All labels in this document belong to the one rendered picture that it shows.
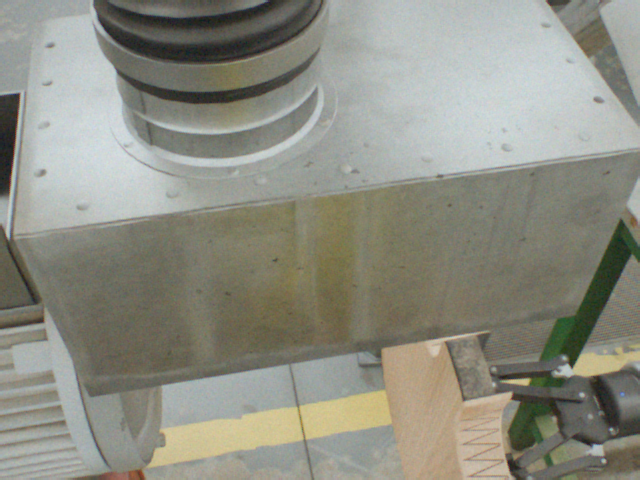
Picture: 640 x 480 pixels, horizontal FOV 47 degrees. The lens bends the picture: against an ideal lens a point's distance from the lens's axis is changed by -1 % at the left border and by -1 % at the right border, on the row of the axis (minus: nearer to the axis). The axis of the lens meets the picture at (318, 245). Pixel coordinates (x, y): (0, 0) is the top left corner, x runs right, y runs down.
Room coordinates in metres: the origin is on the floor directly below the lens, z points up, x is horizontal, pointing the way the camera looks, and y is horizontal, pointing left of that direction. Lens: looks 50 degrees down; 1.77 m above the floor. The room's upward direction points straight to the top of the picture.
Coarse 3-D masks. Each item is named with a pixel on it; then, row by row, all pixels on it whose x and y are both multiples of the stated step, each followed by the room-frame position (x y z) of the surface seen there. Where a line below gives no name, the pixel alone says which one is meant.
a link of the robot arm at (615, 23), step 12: (612, 0) 0.77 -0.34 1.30; (624, 0) 0.76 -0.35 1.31; (636, 0) 0.75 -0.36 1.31; (600, 12) 0.79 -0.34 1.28; (612, 12) 0.76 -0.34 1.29; (624, 12) 0.75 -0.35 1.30; (636, 12) 0.74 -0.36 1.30; (612, 24) 0.76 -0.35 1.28; (624, 24) 0.75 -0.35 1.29; (636, 24) 0.74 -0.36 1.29; (612, 36) 0.76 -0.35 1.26; (624, 36) 0.74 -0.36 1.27; (636, 36) 0.73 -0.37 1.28; (624, 48) 0.74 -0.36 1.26; (636, 48) 0.72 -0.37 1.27; (624, 60) 0.73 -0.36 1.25; (636, 60) 0.72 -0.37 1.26; (636, 72) 0.71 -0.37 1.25; (636, 84) 0.70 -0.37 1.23; (636, 96) 0.70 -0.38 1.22
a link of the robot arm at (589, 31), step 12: (576, 0) 1.10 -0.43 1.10; (588, 0) 1.06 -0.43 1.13; (564, 12) 1.12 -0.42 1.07; (576, 12) 1.08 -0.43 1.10; (588, 12) 1.05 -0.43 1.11; (564, 24) 1.10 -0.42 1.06; (576, 24) 1.07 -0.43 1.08; (588, 24) 1.05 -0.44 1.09; (600, 24) 1.03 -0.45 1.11; (576, 36) 1.07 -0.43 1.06; (588, 36) 1.05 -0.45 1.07; (600, 36) 1.04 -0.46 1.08; (588, 48) 1.07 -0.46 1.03; (600, 48) 1.07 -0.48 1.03
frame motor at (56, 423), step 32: (0, 320) 0.29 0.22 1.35; (32, 320) 0.29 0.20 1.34; (0, 352) 0.26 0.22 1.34; (32, 352) 0.27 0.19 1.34; (64, 352) 0.27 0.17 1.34; (0, 384) 0.25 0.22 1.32; (32, 384) 0.25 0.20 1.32; (64, 384) 0.25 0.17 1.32; (0, 416) 0.24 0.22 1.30; (32, 416) 0.24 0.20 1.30; (64, 416) 0.24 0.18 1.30; (96, 416) 0.24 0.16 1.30; (128, 416) 0.25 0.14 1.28; (160, 416) 0.30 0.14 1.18; (0, 448) 0.23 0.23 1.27; (32, 448) 0.23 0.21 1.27; (64, 448) 0.23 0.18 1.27; (96, 448) 0.23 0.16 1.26; (128, 448) 0.23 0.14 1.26
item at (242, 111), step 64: (128, 0) 0.26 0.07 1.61; (192, 0) 0.25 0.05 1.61; (256, 0) 0.26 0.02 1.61; (320, 0) 0.29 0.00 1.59; (128, 64) 0.26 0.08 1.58; (192, 64) 0.25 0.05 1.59; (256, 64) 0.25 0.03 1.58; (320, 64) 0.30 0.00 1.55; (128, 128) 0.28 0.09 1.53; (192, 128) 0.25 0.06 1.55; (256, 128) 0.26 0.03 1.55; (320, 128) 0.28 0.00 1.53
